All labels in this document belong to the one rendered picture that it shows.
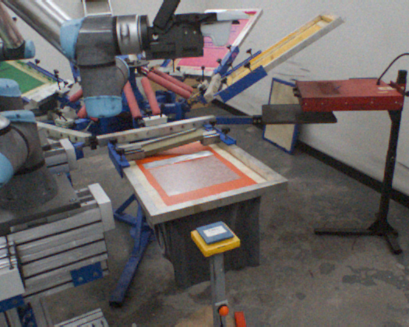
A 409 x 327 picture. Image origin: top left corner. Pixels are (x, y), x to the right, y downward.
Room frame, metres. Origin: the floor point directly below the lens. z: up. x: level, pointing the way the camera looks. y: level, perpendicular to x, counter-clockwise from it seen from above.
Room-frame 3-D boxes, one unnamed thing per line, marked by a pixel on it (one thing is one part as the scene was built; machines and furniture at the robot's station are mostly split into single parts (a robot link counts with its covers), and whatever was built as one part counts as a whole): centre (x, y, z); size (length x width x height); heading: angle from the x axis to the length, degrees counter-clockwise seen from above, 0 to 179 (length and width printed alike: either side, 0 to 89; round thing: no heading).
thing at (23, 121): (0.94, 0.46, 1.42); 0.13 x 0.12 x 0.14; 0
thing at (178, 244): (1.46, -0.04, 0.74); 0.45 x 0.03 x 0.43; 111
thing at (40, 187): (0.95, 0.46, 1.31); 0.15 x 0.15 x 0.10
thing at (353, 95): (2.50, -0.96, 1.06); 0.61 x 0.46 x 0.12; 81
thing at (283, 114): (2.61, -0.22, 0.91); 1.34 x 0.40 x 0.08; 81
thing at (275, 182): (1.73, 0.06, 0.97); 0.79 x 0.58 x 0.04; 21
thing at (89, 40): (0.82, 0.20, 1.65); 0.11 x 0.08 x 0.09; 90
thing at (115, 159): (1.85, 0.41, 0.97); 0.30 x 0.05 x 0.07; 21
